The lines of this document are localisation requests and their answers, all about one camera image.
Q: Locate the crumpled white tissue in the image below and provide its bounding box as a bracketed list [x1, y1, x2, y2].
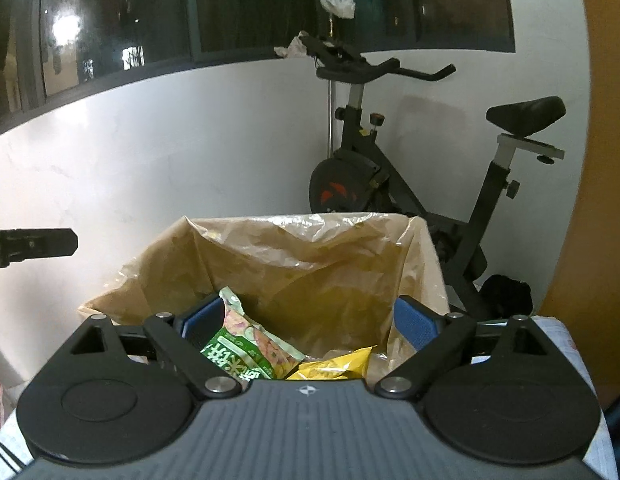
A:
[274, 31, 311, 59]

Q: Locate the dark window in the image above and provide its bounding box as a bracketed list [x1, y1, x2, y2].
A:
[0, 0, 516, 126]

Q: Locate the plastic-lined cardboard box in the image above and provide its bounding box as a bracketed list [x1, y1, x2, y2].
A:
[77, 212, 451, 396]

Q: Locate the black exercise bike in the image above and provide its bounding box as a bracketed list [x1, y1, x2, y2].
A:
[302, 35, 567, 323]

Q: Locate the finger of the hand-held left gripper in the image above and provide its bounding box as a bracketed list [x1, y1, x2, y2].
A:
[0, 228, 79, 269]

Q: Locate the yellow snack packet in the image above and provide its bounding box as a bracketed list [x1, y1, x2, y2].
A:
[285, 344, 379, 382]

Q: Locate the wooden door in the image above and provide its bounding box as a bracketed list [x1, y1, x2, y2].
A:
[537, 0, 620, 406]

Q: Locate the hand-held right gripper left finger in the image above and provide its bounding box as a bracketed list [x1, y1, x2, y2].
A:
[65, 294, 243, 401]

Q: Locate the white plastic bag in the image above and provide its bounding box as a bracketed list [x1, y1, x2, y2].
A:
[320, 0, 357, 20]

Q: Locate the black cable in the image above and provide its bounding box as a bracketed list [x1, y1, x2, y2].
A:
[0, 437, 27, 477]

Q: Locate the patterned white tablecloth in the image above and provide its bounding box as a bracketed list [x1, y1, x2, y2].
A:
[0, 315, 619, 480]

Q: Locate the green snack packet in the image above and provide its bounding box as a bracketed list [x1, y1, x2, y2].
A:
[200, 285, 306, 382]

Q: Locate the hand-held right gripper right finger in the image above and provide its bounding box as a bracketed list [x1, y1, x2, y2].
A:
[374, 296, 566, 401]

